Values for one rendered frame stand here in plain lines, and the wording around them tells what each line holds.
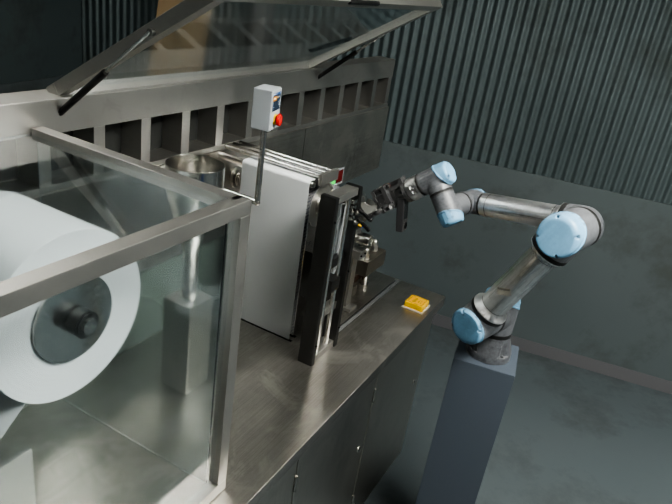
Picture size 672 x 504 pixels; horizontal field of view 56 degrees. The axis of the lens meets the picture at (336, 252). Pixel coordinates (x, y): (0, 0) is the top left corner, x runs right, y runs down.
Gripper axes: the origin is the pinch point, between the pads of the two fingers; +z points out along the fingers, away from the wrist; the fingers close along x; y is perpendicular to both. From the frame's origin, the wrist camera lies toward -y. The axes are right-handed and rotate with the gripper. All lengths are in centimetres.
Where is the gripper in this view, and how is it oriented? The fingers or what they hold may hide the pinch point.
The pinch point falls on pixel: (364, 219)
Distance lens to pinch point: 213.4
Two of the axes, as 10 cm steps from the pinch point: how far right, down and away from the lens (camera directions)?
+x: -4.8, 3.0, -8.2
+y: -4.5, -8.9, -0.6
